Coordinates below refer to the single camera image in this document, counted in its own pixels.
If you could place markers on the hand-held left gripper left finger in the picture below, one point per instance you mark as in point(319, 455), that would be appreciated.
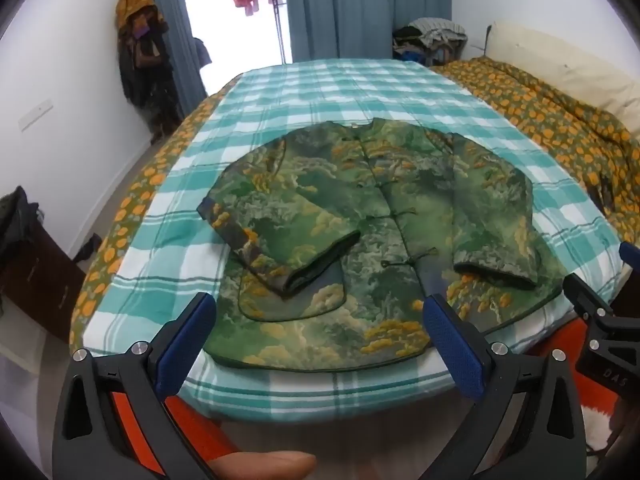
point(185, 340)

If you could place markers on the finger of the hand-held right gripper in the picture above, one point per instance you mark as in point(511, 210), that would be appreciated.
point(630, 256)
point(590, 295)

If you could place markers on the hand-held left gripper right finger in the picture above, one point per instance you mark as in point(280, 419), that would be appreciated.
point(452, 345)

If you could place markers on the green printed jacket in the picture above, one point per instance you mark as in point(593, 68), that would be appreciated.
point(350, 260)

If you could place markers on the dark hanging clothes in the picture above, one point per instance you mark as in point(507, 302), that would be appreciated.
point(150, 85)

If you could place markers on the pile of clothes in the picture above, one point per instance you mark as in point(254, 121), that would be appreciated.
point(415, 50)

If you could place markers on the person's left hand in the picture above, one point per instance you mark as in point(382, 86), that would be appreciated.
point(260, 466)

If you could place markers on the orange rug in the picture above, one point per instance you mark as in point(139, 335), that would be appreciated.
point(200, 430)

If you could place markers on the dark cloth on floor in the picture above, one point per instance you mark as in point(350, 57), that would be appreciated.
point(90, 249)

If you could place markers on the orange floral mattress sheet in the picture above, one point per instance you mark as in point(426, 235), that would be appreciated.
point(125, 220)

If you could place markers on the dark wooden cabinet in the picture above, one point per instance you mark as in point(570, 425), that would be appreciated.
point(45, 285)

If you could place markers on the orange floral quilt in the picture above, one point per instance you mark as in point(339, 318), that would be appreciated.
point(550, 120)

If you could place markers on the black bag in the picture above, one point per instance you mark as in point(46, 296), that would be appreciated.
point(15, 225)

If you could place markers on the cream headboard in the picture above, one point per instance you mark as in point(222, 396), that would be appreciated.
point(550, 60)

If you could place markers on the teal plaid bedsheet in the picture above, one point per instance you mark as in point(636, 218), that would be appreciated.
point(325, 95)

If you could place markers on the grey checked cloth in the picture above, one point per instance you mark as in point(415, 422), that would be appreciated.
point(440, 30)

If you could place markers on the blue curtain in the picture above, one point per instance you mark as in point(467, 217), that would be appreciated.
point(167, 20)
point(360, 5)

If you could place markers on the yellow patterned hanging garment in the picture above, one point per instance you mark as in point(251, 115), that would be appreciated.
point(135, 2)

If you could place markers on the white wall plate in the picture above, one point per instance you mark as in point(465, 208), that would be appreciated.
point(36, 116)

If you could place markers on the sliding door frame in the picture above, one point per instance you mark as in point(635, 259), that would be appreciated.
point(281, 15)

